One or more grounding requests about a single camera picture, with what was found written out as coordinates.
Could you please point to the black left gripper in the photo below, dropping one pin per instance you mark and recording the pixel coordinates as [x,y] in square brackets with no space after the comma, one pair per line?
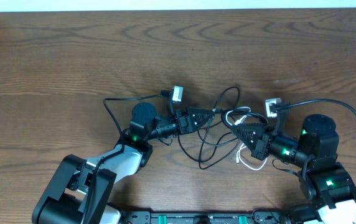
[181,122]

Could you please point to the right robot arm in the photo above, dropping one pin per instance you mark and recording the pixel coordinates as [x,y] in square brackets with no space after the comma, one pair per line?
[328,187]

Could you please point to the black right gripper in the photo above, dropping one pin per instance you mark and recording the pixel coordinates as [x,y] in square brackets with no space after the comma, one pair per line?
[261,145]

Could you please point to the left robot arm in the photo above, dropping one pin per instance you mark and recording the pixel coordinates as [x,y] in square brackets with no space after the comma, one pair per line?
[79,190]

